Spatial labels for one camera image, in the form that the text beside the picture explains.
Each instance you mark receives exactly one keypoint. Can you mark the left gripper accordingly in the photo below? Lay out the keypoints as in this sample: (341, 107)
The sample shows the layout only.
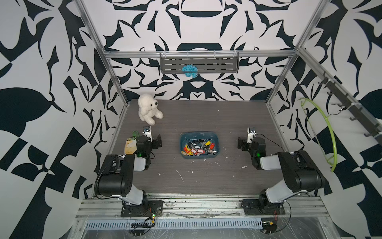
(155, 144)

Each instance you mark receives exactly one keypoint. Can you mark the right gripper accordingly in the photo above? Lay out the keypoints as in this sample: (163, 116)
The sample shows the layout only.
(245, 143)

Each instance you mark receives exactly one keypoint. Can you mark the teal plastic storage box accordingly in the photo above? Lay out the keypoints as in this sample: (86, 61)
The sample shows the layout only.
(199, 145)

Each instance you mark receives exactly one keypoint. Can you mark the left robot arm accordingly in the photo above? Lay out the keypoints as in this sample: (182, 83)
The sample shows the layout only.
(115, 179)

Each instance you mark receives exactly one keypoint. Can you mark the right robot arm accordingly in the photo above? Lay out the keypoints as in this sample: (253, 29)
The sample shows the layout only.
(300, 174)

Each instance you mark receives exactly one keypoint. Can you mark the yellow sponge packet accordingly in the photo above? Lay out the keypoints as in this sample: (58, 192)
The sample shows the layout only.
(130, 146)

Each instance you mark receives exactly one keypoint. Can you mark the white teddy bear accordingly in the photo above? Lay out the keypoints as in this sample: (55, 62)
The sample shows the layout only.
(148, 109)

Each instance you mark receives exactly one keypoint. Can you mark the teal scrunchie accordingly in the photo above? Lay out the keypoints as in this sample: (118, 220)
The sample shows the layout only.
(190, 71)

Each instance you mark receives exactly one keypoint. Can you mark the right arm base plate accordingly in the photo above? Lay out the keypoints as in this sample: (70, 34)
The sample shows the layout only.
(256, 207)

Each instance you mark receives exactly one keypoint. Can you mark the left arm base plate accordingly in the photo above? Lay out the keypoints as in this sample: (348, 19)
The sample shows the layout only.
(146, 209)

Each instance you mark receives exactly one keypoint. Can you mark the grey slotted wall shelf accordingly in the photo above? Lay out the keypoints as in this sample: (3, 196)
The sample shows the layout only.
(205, 64)

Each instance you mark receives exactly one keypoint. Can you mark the white slotted cable duct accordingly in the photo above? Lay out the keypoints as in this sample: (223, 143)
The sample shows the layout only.
(177, 224)

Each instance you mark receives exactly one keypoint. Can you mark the dark wall hook rail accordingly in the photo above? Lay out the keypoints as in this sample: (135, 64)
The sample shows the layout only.
(357, 110)

